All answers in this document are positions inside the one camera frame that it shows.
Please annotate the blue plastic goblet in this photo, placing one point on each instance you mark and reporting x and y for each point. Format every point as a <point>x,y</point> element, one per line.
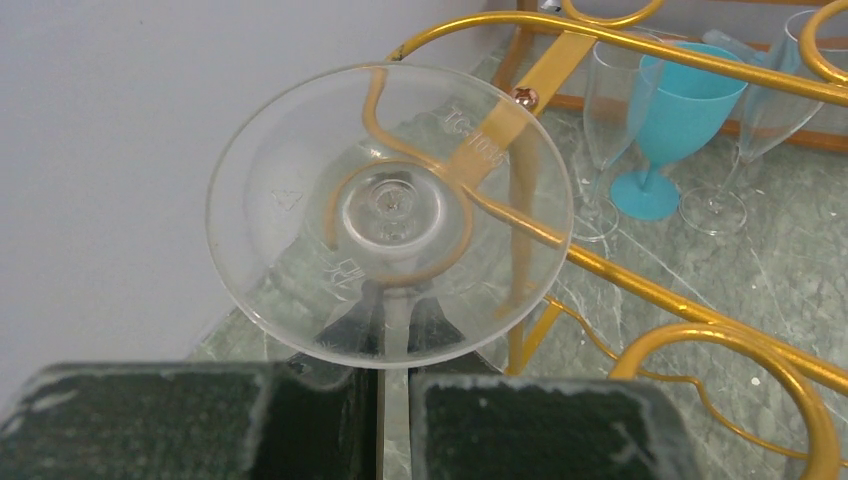
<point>688,108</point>

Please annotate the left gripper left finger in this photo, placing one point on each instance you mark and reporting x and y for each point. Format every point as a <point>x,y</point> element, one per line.
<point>185,424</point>

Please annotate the orange wooden shelf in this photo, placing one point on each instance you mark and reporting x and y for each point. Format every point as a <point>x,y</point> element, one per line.
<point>562,73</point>

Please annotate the clear wine glass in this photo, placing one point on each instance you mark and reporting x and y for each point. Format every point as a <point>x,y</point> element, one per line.
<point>267,195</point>

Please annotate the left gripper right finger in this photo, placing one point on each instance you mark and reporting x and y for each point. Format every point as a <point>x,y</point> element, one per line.
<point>469,422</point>

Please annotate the gold wire wine glass rack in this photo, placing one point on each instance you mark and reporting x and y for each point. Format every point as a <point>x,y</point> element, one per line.
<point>474,209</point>

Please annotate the clear flute glass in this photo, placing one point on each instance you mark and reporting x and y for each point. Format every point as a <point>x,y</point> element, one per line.
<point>619,90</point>
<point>767,118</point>

